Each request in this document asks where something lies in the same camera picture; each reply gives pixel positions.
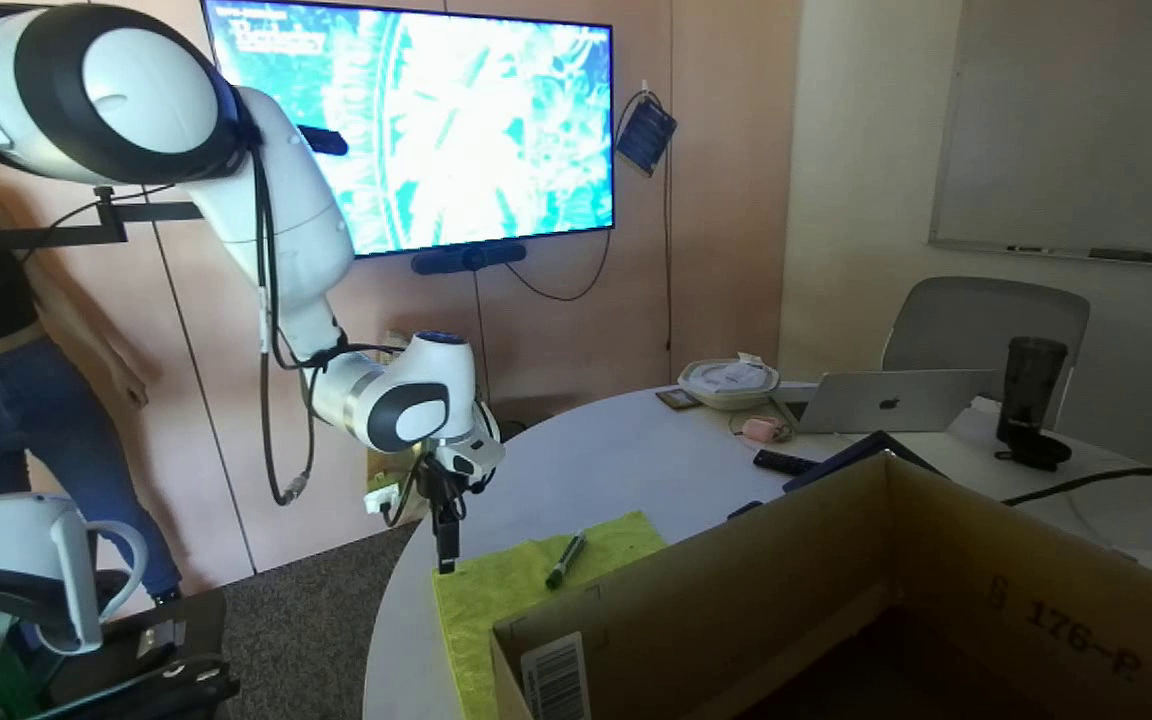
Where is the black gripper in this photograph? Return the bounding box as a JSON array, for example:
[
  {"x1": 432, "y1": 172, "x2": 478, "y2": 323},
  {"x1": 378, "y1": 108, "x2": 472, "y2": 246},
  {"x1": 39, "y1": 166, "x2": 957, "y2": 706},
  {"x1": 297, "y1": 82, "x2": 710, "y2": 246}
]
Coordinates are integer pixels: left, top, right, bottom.
[{"x1": 410, "y1": 449, "x2": 478, "y2": 579}]

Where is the yellow-green cloth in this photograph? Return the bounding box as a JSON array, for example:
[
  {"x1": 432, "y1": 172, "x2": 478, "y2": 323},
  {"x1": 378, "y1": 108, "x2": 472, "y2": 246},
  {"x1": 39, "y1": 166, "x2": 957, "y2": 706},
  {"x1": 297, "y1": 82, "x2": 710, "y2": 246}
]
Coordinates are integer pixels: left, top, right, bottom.
[{"x1": 432, "y1": 510, "x2": 672, "y2": 720}]

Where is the green whiteboard marker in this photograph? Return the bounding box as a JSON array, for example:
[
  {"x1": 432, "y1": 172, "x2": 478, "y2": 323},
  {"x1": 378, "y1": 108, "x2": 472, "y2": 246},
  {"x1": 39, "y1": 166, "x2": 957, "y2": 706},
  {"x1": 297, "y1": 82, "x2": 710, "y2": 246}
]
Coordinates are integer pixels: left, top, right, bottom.
[{"x1": 542, "y1": 534, "x2": 596, "y2": 596}]

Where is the brown cardboard box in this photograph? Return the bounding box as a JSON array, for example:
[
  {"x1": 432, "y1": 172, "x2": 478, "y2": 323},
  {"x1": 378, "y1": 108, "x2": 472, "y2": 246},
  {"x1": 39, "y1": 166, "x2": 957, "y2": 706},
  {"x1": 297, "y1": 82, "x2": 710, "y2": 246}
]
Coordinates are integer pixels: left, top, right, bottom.
[{"x1": 490, "y1": 449, "x2": 1152, "y2": 720}]

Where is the small dark flat item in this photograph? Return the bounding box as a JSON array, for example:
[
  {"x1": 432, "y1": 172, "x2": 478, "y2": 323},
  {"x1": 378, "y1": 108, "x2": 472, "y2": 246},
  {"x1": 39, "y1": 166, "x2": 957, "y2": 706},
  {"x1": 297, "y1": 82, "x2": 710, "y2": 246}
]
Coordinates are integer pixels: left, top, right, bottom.
[{"x1": 651, "y1": 385, "x2": 710, "y2": 418}]

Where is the black bar under TV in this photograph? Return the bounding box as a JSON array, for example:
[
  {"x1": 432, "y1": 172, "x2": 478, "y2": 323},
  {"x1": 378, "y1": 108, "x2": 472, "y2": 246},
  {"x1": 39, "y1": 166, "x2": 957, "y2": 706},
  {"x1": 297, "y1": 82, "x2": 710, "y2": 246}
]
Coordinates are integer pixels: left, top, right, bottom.
[{"x1": 410, "y1": 242, "x2": 534, "y2": 282}]

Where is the white bowl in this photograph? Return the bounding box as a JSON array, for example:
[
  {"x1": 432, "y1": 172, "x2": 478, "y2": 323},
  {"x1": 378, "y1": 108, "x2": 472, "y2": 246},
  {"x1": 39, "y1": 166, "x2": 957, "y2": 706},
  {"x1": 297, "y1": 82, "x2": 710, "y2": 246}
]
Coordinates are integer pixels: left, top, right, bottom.
[{"x1": 675, "y1": 347, "x2": 790, "y2": 418}]

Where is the black equipment stand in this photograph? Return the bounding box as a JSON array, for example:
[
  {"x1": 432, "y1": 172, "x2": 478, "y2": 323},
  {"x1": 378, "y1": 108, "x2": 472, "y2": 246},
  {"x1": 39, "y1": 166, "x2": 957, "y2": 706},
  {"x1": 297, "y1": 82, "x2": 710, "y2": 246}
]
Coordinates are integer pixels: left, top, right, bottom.
[{"x1": 31, "y1": 592, "x2": 245, "y2": 720}]

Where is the black remote control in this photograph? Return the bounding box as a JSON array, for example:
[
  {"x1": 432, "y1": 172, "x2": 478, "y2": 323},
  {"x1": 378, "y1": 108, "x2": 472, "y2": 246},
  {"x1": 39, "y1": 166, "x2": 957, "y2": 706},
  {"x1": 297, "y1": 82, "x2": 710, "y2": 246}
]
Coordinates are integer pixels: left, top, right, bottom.
[{"x1": 748, "y1": 444, "x2": 829, "y2": 483}]

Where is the silver laptop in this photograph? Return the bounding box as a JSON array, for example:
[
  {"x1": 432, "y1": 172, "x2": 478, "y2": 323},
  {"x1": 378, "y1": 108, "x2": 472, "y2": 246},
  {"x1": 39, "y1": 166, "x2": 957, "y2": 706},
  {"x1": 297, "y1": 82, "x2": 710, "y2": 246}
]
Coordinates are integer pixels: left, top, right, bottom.
[{"x1": 785, "y1": 366, "x2": 999, "y2": 442}]

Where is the person in jeans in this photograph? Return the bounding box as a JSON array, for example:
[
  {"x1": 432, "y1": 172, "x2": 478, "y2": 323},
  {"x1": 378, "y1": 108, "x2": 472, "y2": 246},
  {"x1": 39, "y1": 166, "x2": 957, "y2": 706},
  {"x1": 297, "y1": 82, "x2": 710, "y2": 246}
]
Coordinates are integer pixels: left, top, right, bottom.
[{"x1": 0, "y1": 156, "x2": 189, "y2": 607}]

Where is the black clamp bar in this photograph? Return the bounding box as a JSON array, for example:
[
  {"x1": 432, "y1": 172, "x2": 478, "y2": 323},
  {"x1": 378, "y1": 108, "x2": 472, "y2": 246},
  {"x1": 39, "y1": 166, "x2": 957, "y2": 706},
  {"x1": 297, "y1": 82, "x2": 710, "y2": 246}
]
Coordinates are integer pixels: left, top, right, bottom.
[{"x1": 0, "y1": 186, "x2": 208, "y2": 261}]

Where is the large grey chair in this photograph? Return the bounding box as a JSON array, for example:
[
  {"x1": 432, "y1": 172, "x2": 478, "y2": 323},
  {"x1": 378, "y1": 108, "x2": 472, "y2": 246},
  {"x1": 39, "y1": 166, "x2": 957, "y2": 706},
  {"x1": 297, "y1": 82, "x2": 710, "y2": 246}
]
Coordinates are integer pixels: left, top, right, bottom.
[{"x1": 880, "y1": 272, "x2": 1098, "y2": 405}]

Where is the black tumbler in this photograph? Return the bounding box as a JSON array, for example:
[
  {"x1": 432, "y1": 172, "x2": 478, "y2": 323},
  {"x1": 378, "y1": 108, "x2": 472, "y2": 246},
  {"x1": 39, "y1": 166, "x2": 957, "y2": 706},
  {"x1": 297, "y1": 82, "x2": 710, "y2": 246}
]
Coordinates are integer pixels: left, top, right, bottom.
[{"x1": 995, "y1": 333, "x2": 1078, "y2": 454}]

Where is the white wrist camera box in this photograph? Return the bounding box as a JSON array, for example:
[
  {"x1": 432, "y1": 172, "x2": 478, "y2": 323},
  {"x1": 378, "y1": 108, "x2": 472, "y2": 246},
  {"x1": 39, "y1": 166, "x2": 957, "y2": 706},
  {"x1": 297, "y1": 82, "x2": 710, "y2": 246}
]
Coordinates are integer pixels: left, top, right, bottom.
[{"x1": 438, "y1": 407, "x2": 509, "y2": 494}]

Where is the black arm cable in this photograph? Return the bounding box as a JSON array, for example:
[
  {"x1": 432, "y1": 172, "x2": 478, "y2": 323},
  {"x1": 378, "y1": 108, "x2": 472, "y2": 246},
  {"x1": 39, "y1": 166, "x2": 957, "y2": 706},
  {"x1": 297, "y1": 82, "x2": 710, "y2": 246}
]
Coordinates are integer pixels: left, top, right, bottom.
[{"x1": 249, "y1": 124, "x2": 402, "y2": 513}]

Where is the black hanging wall cable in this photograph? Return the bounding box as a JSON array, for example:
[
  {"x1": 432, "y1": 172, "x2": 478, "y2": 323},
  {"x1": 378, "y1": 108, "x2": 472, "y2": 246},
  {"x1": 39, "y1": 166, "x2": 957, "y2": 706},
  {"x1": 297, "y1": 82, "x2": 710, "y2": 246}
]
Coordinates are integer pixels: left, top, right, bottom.
[{"x1": 506, "y1": 230, "x2": 619, "y2": 309}]

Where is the black camera on pole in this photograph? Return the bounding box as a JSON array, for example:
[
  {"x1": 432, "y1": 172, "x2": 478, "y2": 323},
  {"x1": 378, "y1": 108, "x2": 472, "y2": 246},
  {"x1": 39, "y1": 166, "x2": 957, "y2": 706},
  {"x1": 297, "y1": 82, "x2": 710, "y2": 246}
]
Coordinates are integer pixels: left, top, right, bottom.
[{"x1": 292, "y1": 121, "x2": 353, "y2": 160}]

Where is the wall mounted TV screen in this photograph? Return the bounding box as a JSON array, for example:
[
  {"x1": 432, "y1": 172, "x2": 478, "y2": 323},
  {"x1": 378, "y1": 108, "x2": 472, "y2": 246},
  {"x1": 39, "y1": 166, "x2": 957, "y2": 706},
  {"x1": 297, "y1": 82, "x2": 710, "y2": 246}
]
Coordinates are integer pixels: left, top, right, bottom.
[{"x1": 202, "y1": 0, "x2": 619, "y2": 266}]

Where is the black wall device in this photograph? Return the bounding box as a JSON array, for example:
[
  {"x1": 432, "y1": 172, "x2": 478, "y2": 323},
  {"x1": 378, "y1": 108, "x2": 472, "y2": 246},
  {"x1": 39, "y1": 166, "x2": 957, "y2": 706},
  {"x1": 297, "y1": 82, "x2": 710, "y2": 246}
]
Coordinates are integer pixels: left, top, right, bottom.
[{"x1": 616, "y1": 93, "x2": 683, "y2": 179}]

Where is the black table cable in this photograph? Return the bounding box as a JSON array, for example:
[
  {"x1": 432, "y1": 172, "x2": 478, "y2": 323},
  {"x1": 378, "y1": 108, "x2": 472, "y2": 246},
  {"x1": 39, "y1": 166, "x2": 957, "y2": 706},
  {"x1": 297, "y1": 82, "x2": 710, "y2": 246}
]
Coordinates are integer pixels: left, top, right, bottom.
[{"x1": 999, "y1": 460, "x2": 1152, "y2": 513}]

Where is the wall whiteboard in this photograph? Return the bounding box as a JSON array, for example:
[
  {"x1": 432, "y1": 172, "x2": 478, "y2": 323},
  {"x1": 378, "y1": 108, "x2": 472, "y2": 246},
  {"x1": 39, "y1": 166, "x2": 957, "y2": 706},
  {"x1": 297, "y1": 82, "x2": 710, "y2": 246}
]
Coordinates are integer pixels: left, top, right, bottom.
[{"x1": 928, "y1": 0, "x2": 1152, "y2": 276}]

